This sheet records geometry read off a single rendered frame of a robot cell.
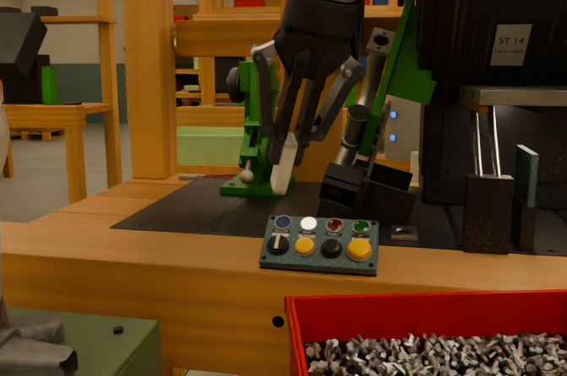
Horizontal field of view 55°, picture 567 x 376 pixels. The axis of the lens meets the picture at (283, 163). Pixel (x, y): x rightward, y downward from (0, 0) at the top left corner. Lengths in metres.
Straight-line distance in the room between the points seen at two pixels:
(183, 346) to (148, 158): 0.70
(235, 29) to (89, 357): 1.04
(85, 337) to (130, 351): 0.05
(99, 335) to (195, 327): 0.28
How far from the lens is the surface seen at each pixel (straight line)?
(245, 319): 0.73
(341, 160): 0.93
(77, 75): 12.33
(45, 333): 0.49
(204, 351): 0.77
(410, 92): 0.88
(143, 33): 1.38
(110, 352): 0.47
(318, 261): 0.69
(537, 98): 0.71
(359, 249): 0.68
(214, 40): 1.40
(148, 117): 1.38
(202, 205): 1.04
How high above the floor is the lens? 1.16
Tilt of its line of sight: 10 degrees down
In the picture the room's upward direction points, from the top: straight up
